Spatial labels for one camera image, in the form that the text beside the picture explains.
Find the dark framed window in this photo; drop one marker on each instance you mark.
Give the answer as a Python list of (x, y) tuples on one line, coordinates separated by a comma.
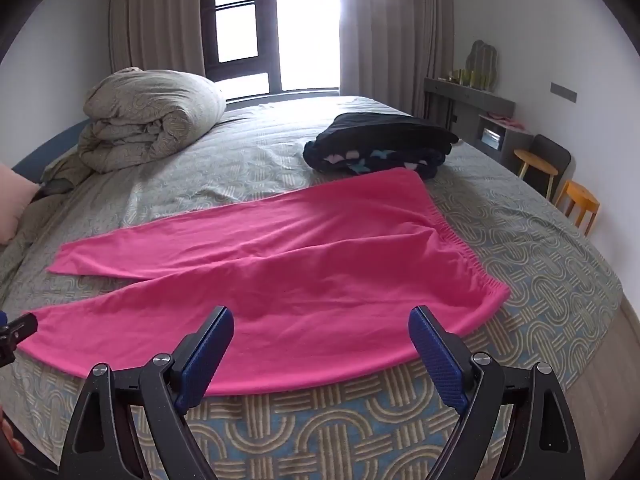
[(207, 20)]

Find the beige rolled duvet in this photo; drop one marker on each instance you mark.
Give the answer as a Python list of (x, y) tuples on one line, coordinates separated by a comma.
[(150, 110)]

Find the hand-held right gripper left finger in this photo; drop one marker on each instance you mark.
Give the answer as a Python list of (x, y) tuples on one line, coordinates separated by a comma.
[(207, 360)]

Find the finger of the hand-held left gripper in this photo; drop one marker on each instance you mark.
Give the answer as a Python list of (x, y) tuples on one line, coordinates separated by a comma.
[(20, 330)]

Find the bed with patterned bedspread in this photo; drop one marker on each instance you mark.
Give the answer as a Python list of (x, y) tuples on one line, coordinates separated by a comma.
[(525, 260)]

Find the dark folded patterned blanket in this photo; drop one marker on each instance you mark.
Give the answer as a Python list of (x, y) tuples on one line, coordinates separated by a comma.
[(380, 140)]

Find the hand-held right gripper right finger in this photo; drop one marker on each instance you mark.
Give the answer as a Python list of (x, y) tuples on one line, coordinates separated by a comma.
[(435, 355)]

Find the grey wall switch plate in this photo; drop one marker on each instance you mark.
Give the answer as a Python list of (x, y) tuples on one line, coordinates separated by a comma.
[(564, 91)]

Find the wavy edged mirror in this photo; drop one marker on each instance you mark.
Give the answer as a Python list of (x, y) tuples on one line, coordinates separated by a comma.
[(482, 60)]

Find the grey dressing desk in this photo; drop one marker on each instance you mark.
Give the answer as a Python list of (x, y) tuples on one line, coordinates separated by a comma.
[(470, 97)]

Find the blue headboard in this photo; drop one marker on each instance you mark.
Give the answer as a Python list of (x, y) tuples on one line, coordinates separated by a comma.
[(50, 150)]

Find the beige curtain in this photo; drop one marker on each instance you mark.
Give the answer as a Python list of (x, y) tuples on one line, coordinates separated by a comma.
[(400, 35), (155, 20)]

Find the orange wooden stool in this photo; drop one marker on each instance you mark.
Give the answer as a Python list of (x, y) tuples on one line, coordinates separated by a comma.
[(580, 200)]

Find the round wooden stool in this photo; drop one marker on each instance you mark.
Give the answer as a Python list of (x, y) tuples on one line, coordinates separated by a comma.
[(532, 156)]

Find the pink pants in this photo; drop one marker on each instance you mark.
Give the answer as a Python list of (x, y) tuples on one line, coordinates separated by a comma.
[(300, 270)]

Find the silver box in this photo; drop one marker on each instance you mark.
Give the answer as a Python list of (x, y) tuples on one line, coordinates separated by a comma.
[(491, 138)]

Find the pink cloth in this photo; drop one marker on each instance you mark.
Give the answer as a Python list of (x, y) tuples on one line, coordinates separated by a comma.
[(506, 120)]

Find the pale pink pillow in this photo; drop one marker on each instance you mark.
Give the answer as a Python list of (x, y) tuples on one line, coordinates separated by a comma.
[(12, 200)]

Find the person's left hand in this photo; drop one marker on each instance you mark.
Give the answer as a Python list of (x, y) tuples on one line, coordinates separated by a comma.
[(10, 435)]

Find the dark grey chair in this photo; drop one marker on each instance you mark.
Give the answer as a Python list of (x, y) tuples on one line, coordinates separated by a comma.
[(552, 152)]

